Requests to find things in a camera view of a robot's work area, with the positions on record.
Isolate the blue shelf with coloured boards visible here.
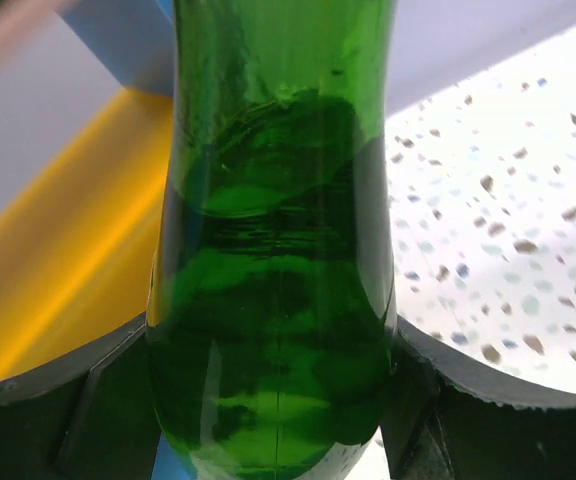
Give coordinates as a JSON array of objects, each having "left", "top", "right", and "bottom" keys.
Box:
[{"left": 0, "top": 1, "right": 187, "bottom": 479}]

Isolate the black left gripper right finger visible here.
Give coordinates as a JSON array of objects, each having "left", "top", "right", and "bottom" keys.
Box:
[{"left": 381, "top": 319, "right": 576, "bottom": 479}]

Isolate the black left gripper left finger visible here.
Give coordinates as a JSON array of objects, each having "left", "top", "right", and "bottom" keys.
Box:
[{"left": 0, "top": 315, "right": 160, "bottom": 479}]

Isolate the green glass bottle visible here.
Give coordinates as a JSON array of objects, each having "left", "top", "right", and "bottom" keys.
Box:
[{"left": 146, "top": 1, "right": 397, "bottom": 479}]

